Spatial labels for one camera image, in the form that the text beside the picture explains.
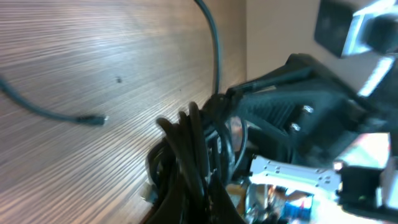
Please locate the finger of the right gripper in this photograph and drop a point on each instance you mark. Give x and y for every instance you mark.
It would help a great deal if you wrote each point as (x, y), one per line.
(303, 106)

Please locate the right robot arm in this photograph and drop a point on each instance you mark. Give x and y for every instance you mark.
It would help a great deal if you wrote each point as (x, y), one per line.
(365, 191)

